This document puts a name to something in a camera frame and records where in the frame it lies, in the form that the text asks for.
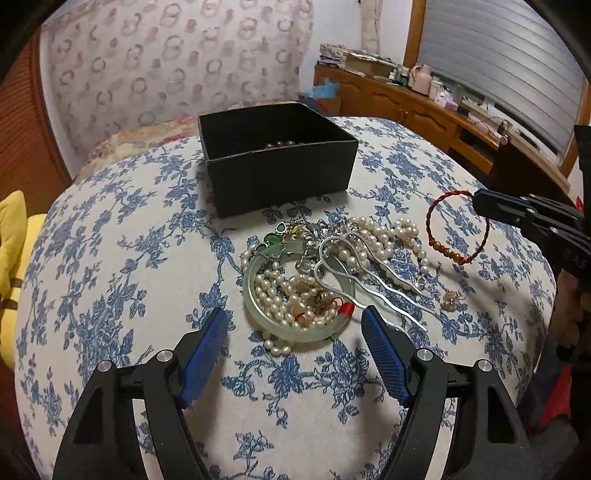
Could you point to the blue paper bag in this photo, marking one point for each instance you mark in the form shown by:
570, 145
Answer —
324, 98

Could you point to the white window blind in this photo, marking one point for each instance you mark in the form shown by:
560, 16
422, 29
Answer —
507, 52

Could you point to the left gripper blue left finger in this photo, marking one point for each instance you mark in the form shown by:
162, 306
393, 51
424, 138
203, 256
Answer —
197, 354

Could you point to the patterned lace curtain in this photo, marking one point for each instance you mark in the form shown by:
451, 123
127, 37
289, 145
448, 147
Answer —
120, 65

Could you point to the brown wooden sideboard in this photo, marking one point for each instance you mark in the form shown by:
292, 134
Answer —
472, 144

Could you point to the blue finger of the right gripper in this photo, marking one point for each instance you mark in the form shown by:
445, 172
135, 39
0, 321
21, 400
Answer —
500, 207

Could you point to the pale green jade bangle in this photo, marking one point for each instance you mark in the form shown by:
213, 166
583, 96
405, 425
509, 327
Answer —
282, 329

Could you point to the person's right hand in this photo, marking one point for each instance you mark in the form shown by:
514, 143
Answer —
570, 321

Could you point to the pink thermos jug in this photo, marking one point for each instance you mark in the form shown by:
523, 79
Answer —
421, 79

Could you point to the black square jewelry box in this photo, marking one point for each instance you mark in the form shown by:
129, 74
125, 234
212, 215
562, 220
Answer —
265, 155

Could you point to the green gem pendant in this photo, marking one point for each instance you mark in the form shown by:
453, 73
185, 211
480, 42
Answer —
277, 236

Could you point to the silver ornate hair pin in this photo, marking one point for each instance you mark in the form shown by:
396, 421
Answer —
397, 252

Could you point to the pink floral quilt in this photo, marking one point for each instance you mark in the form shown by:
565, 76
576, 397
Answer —
138, 138

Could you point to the brown louvered wardrobe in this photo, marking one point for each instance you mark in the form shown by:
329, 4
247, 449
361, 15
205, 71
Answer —
30, 160

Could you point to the cardboard box on sideboard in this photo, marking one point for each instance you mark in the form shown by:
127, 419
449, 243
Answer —
368, 65

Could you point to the blue floral white bedsheet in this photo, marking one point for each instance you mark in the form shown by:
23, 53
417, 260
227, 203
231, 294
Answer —
133, 257

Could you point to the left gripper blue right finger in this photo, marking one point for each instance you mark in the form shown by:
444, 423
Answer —
380, 337

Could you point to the yellow plush toy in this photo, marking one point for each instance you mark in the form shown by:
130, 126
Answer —
19, 232

